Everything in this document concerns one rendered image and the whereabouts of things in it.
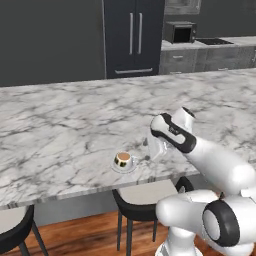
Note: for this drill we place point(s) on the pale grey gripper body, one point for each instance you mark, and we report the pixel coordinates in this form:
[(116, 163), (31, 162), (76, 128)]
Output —
[(156, 149)]

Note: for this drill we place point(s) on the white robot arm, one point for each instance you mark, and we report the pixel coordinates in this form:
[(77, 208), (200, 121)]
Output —
[(216, 163)]

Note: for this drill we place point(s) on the patterned cup of tea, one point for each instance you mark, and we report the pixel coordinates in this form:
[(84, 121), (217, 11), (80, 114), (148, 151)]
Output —
[(123, 160)]

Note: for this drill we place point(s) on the white saucer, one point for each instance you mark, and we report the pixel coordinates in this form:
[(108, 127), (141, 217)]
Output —
[(124, 169)]

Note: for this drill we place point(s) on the black stool with beige seat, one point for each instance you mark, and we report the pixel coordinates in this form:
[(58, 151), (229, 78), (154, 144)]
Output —
[(146, 196), (13, 226)]

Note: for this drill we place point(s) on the grey run of cupboards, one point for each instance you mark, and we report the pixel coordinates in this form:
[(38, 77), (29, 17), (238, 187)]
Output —
[(206, 58)]

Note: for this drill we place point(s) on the dark blue fridge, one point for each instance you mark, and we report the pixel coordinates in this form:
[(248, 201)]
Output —
[(133, 36)]

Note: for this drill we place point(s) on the black microwave oven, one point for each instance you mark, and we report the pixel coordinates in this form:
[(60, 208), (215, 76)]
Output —
[(180, 32)]

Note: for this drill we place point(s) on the black hob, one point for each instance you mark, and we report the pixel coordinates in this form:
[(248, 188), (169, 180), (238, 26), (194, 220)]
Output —
[(214, 41)]

